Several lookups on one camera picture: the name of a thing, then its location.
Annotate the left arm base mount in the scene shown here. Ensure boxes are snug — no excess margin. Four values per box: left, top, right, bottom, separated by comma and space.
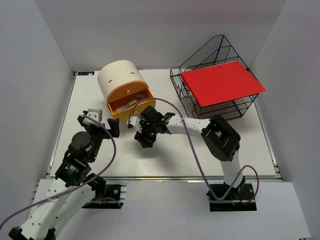
82, 184, 127, 210

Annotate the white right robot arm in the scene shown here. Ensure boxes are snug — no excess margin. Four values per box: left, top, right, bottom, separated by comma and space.
128, 106, 246, 200

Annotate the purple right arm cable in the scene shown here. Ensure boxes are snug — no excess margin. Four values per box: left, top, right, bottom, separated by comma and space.
128, 97, 260, 205

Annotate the purple highlighter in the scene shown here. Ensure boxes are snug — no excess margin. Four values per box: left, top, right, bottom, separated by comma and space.
115, 99, 137, 113

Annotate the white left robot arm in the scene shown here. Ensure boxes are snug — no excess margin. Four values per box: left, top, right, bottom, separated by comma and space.
8, 109, 120, 240

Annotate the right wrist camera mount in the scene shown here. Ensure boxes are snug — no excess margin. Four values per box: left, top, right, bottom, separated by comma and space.
127, 116, 142, 132

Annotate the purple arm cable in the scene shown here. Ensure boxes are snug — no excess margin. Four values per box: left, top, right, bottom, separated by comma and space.
0, 114, 122, 226
128, 97, 260, 205

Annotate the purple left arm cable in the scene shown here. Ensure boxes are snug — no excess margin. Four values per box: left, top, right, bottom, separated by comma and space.
0, 114, 122, 226

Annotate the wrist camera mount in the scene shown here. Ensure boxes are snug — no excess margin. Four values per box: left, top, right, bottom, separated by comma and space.
82, 108, 103, 126
127, 116, 142, 132

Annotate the blue highlighter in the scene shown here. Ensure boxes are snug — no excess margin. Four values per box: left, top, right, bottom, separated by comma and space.
133, 92, 145, 98

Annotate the round cream drawer organizer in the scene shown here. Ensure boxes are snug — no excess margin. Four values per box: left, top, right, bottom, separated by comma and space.
97, 60, 156, 121

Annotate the black wire mesh rack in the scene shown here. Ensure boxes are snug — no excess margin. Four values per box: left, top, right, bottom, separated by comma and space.
170, 34, 266, 120

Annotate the aluminium table edge rail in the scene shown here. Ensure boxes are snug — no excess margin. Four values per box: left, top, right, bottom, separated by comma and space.
103, 173, 284, 182

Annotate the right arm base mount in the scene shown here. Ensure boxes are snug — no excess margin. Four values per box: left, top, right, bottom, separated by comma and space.
206, 183, 257, 212

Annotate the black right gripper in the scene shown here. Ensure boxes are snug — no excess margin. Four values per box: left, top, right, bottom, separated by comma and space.
135, 121, 159, 149

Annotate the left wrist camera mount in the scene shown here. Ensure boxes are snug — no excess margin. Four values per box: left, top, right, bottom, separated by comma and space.
82, 108, 103, 126

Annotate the red folder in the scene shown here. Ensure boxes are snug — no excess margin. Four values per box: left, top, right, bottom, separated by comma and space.
181, 61, 266, 107

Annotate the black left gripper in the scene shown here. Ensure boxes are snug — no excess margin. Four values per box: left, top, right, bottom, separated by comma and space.
79, 118, 120, 162

